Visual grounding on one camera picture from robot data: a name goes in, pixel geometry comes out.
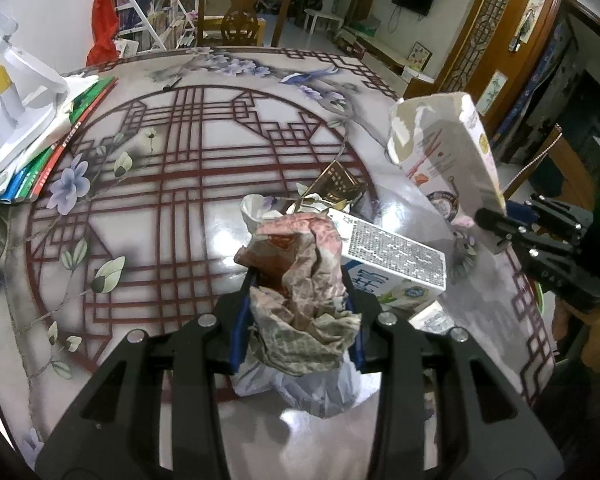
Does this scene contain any white television cabinet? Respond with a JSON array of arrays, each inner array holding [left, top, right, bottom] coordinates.
[[337, 25, 437, 84]]

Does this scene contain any white rack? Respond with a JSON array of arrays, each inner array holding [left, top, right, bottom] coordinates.
[[107, 0, 201, 54]]

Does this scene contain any yellow cap white bottle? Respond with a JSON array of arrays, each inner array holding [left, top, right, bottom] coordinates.
[[0, 64, 24, 122]]

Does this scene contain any white stool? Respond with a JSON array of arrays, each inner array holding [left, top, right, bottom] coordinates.
[[304, 8, 344, 36]]

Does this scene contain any red spine book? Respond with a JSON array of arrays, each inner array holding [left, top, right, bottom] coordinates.
[[29, 80, 119, 202]]

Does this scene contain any small white box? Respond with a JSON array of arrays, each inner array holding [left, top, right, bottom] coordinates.
[[409, 300, 449, 332]]

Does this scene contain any white paper carton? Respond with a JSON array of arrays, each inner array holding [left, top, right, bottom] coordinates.
[[387, 91, 507, 224]]

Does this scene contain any stack of books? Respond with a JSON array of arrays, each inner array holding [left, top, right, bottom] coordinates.
[[10, 76, 118, 196]]

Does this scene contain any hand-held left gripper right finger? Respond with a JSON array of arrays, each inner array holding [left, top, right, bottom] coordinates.
[[342, 270, 567, 480]]

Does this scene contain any grid pattern milk box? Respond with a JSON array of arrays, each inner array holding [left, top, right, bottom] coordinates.
[[327, 208, 448, 312]]

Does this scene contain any wooden lattice partition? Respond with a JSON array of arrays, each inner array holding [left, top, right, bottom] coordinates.
[[434, 0, 559, 133]]

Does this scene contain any gold foil wrapper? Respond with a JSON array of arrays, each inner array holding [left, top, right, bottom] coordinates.
[[307, 159, 367, 207]]

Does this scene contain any carved wooden chair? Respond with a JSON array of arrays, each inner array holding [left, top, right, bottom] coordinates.
[[501, 127, 600, 211]]

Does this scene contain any small hanging scroll picture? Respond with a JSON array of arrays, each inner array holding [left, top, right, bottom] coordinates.
[[477, 71, 509, 117]]

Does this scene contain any white plastic bag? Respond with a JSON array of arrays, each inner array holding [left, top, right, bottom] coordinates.
[[231, 345, 364, 419]]

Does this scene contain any crumpled white tissue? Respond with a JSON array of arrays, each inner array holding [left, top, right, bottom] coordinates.
[[240, 192, 331, 234]]

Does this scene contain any paper wrapper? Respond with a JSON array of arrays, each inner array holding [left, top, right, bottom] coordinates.
[[234, 211, 363, 378]]

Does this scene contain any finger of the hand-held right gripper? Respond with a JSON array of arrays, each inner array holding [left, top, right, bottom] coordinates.
[[506, 194, 594, 239], [475, 207, 600, 294]]

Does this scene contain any framed picture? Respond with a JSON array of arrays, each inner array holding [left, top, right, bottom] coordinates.
[[407, 42, 434, 74]]

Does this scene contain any tall hanging scroll picture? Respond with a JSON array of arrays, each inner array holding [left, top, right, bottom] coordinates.
[[517, 0, 549, 44]]

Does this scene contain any red cloth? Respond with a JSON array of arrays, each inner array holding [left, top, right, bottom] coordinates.
[[86, 0, 146, 66]]

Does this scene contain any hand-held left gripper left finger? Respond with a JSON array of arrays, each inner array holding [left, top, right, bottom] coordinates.
[[36, 267, 261, 480]]

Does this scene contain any blue book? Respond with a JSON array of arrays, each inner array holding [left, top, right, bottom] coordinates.
[[0, 169, 37, 204]]

